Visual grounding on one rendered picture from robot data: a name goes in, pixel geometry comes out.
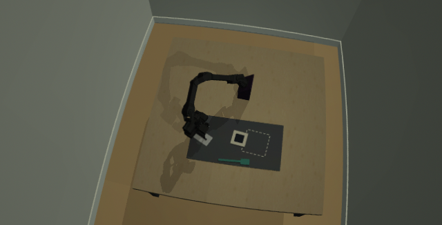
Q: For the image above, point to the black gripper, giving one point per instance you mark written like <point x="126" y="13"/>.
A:
<point x="203" y="118"/>

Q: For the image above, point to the dark green small trowel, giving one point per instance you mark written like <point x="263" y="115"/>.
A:
<point x="242" y="161"/>

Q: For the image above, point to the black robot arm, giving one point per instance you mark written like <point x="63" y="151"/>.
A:
<point x="188" y="109"/>

